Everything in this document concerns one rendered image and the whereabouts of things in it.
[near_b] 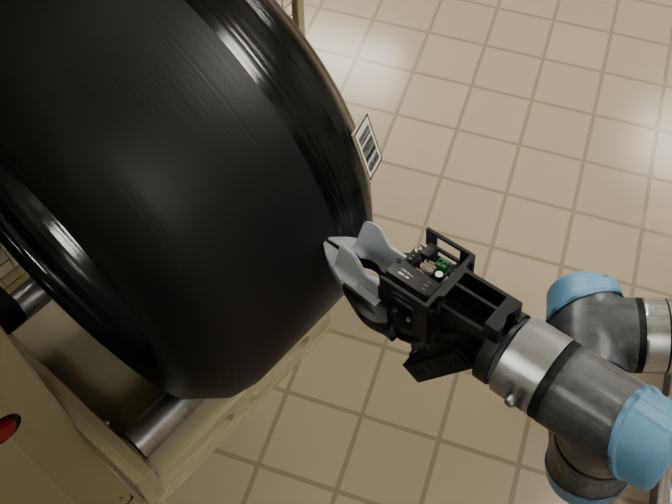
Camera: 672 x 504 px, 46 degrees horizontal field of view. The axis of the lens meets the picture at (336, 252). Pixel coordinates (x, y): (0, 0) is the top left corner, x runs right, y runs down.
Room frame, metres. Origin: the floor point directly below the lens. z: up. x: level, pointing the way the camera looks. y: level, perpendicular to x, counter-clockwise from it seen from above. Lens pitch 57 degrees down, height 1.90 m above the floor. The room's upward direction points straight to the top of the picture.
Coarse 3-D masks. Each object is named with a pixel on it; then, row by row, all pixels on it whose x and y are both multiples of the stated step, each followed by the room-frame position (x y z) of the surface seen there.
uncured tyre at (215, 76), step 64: (0, 0) 0.55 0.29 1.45; (64, 0) 0.55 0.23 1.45; (128, 0) 0.55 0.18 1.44; (192, 0) 0.57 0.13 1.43; (256, 0) 0.59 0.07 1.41; (0, 64) 0.48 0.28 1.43; (64, 64) 0.48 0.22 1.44; (128, 64) 0.49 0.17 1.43; (192, 64) 0.51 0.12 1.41; (256, 64) 0.53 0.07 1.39; (320, 64) 0.58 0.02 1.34; (0, 128) 0.44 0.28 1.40; (64, 128) 0.43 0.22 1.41; (128, 128) 0.44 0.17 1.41; (192, 128) 0.46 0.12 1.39; (256, 128) 0.48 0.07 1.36; (320, 128) 0.50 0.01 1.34; (0, 192) 0.65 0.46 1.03; (64, 192) 0.40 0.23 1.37; (128, 192) 0.40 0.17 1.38; (192, 192) 0.41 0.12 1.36; (256, 192) 0.43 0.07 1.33; (320, 192) 0.46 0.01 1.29; (64, 256) 0.61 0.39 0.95; (128, 256) 0.37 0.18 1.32; (192, 256) 0.37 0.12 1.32; (256, 256) 0.39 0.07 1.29; (320, 256) 0.43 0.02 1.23; (128, 320) 0.52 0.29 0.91; (192, 320) 0.34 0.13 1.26; (256, 320) 0.36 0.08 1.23; (192, 384) 0.33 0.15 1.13
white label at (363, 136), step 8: (360, 120) 0.54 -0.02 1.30; (368, 120) 0.55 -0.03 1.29; (360, 128) 0.53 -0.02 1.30; (368, 128) 0.54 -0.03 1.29; (352, 136) 0.52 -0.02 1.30; (360, 136) 0.53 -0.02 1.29; (368, 136) 0.54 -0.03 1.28; (360, 144) 0.52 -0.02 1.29; (368, 144) 0.53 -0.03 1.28; (376, 144) 0.54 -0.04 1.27; (360, 152) 0.51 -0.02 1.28; (368, 152) 0.52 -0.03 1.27; (376, 152) 0.54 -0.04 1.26; (360, 160) 0.51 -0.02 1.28; (368, 160) 0.52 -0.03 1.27; (376, 160) 0.53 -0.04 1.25; (368, 168) 0.51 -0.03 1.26; (376, 168) 0.52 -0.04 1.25; (368, 176) 0.51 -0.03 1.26
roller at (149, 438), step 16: (160, 400) 0.40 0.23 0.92; (176, 400) 0.40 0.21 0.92; (192, 400) 0.40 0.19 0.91; (144, 416) 0.38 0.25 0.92; (160, 416) 0.38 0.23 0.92; (176, 416) 0.38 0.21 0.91; (128, 432) 0.36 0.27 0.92; (144, 432) 0.36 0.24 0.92; (160, 432) 0.36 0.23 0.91; (144, 448) 0.34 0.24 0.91
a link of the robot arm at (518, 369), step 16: (528, 320) 0.31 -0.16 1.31; (512, 336) 0.30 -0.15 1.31; (528, 336) 0.30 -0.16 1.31; (544, 336) 0.30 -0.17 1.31; (560, 336) 0.30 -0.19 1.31; (512, 352) 0.28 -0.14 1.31; (528, 352) 0.28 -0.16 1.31; (544, 352) 0.28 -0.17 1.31; (560, 352) 0.28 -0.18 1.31; (496, 368) 0.27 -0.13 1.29; (512, 368) 0.27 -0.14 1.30; (528, 368) 0.27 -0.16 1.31; (544, 368) 0.27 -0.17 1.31; (496, 384) 0.27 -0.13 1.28; (512, 384) 0.26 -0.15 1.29; (528, 384) 0.26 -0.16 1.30; (512, 400) 0.25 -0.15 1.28; (528, 400) 0.25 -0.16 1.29
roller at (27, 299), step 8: (32, 280) 0.58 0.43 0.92; (16, 288) 0.57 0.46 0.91; (24, 288) 0.57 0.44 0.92; (32, 288) 0.57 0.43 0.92; (40, 288) 0.57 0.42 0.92; (16, 296) 0.55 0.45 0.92; (24, 296) 0.56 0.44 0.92; (32, 296) 0.56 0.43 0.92; (40, 296) 0.56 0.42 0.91; (48, 296) 0.56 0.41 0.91; (24, 304) 0.54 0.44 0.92; (32, 304) 0.55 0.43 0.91; (40, 304) 0.55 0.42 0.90; (32, 312) 0.54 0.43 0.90; (16, 328) 0.52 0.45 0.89
